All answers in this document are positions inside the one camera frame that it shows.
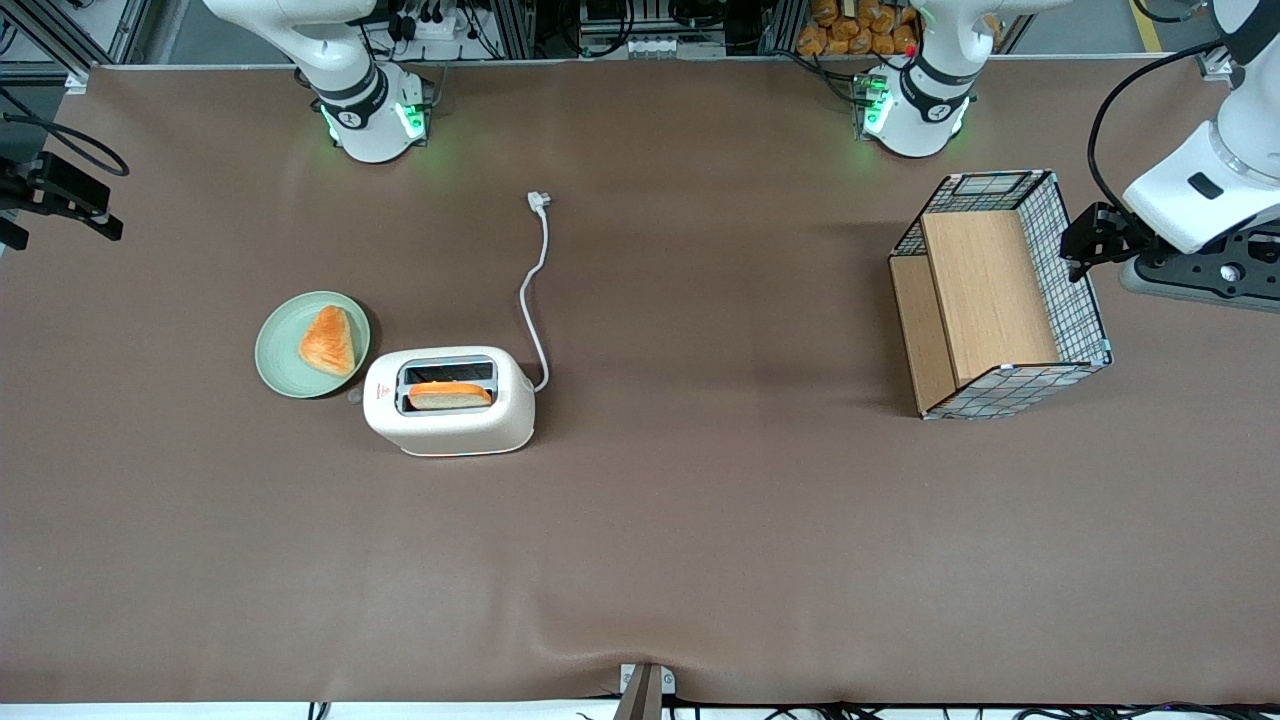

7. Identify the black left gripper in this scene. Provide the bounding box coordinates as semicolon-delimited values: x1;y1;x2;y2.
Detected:
1059;200;1153;285

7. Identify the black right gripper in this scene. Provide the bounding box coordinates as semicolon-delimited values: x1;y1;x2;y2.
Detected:
0;151;125;252

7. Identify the white two-slot toaster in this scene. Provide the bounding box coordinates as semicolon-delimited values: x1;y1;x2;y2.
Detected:
347;345;538;459

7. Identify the green round plate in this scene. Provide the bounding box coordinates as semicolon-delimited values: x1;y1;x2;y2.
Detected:
254;291;372;400

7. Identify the triangular toasted bread slice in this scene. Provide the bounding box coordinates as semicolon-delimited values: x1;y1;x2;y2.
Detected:
299;305;358;378

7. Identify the pile of orange bread rolls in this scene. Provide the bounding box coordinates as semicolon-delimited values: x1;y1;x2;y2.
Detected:
797;0;923;58

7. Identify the white power strip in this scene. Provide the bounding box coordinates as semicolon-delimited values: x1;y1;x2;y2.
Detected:
393;8;473;43

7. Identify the bread slice with brown crust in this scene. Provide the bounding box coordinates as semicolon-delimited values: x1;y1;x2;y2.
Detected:
407;381;494;411

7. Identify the brown table mat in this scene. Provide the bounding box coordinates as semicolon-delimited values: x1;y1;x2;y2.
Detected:
0;58;1280;707

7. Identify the black electronics box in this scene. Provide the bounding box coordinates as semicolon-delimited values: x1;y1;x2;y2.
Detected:
578;0;733;57

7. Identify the wire basket with wooden shelf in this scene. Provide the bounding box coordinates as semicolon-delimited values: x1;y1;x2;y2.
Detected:
888;168;1114;422

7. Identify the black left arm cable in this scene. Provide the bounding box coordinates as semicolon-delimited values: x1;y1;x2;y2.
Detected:
1086;38;1227;216

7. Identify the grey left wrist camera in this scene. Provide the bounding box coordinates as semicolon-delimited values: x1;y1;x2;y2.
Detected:
1118;228;1280;314

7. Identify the aluminium frame profile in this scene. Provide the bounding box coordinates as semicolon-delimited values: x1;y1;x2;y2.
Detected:
0;0;153;69

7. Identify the white toaster power cable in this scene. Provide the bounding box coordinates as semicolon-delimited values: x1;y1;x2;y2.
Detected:
518;191;554;394

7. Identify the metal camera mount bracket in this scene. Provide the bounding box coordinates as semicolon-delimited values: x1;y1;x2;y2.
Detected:
618;662;677;720

